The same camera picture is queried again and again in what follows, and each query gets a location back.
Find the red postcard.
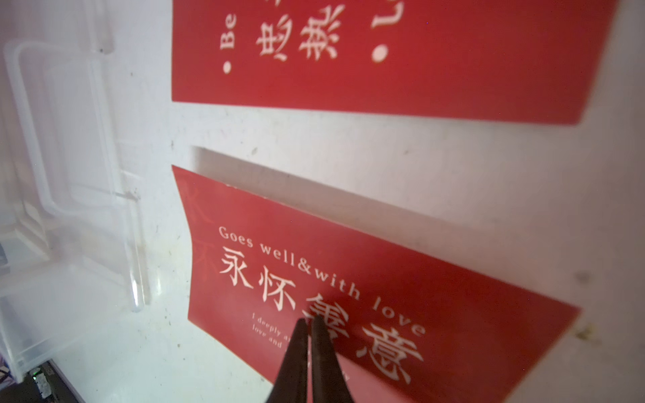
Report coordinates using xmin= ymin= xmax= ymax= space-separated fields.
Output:
xmin=173 ymin=167 xmax=579 ymax=402
xmin=171 ymin=0 xmax=617 ymax=124

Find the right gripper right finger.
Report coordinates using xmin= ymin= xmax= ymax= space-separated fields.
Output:
xmin=311 ymin=316 xmax=354 ymax=403

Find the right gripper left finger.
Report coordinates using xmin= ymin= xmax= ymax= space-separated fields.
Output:
xmin=266 ymin=318 xmax=308 ymax=403

